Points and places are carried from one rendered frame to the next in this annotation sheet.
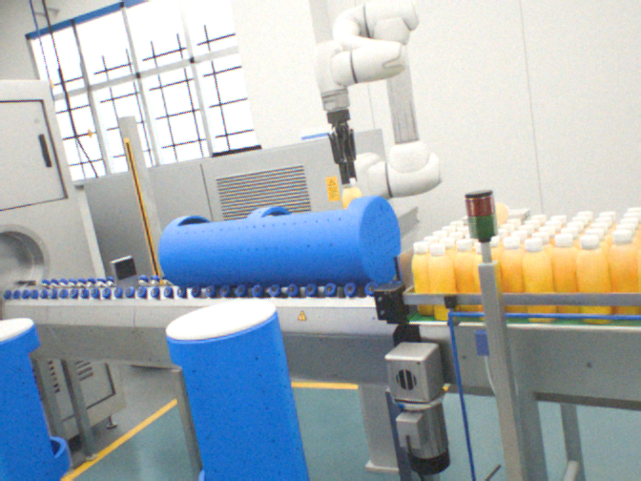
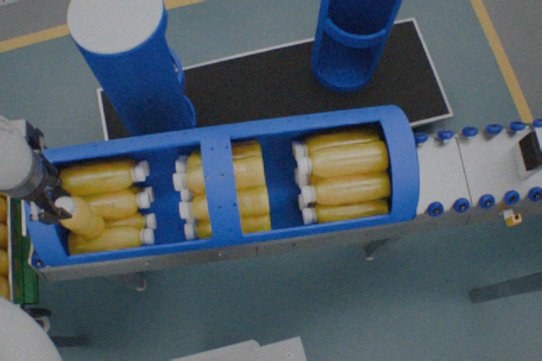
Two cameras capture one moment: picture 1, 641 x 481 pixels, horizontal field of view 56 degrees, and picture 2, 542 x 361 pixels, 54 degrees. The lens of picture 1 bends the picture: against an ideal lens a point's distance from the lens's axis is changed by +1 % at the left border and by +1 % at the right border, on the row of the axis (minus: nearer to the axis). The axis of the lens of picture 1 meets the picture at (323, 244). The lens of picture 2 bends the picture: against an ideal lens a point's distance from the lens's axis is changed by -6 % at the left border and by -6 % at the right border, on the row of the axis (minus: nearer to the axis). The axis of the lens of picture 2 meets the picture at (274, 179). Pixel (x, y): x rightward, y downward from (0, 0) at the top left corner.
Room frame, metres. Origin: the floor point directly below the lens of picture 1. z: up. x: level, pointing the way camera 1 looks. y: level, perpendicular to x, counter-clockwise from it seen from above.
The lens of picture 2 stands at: (2.43, 0.01, 2.38)
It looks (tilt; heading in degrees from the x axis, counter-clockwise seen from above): 74 degrees down; 134
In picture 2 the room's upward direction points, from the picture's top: 4 degrees clockwise
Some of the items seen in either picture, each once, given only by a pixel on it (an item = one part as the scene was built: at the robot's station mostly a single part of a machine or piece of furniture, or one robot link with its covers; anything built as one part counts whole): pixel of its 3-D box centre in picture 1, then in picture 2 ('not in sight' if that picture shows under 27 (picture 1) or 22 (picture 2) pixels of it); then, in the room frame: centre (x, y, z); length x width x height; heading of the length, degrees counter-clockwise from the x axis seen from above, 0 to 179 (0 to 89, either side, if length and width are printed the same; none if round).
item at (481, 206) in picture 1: (480, 205); not in sight; (1.30, -0.35, 1.23); 0.06 x 0.06 x 0.04
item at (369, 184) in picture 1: (366, 179); not in sight; (2.48, -0.22, 1.24); 0.18 x 0.16 x 0.22; 76
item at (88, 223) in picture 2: (354, 212); (79, 216); (1.96, -0.12, 1.18); 0.07 x 0.07 x 0.19
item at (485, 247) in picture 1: (483, 227); not in sight; (1.30, -0.35, 1.18); 0.06 x 0.06 x 0.16
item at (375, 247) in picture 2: not in sight; (384, 240); (2.46, 0.59, 0.31); 0.06 x 0.06 x 0.63; 56
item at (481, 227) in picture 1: (483, 225); not in sight; (1.30, -0.35, 1.18); 0.06 x 0.06 x 0.05
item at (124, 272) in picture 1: (126, 276); (528, 155); (2.56, 0.87, 1.00); 0.10 x 0.04 x 0.15; 146
